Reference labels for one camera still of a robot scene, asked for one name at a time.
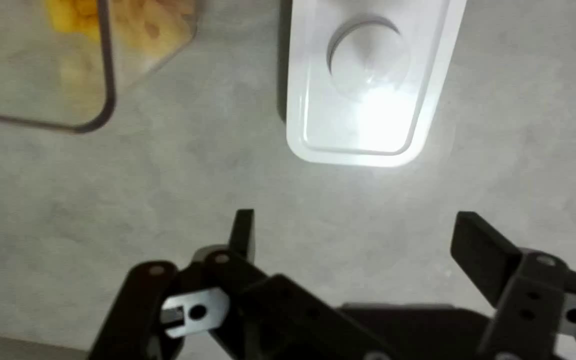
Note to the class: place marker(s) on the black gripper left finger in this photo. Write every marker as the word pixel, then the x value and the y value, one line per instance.
pixel 222 294

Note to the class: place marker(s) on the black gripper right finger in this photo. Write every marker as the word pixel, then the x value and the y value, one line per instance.
pixel 532 293

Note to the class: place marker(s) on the white square container lid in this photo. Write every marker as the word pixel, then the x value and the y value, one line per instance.
pixel 365 76

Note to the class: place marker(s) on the clear plastic container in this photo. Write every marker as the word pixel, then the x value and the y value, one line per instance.
pixel 53 80

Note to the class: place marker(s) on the orange snack pieces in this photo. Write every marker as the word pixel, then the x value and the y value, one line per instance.
pixel 147 31

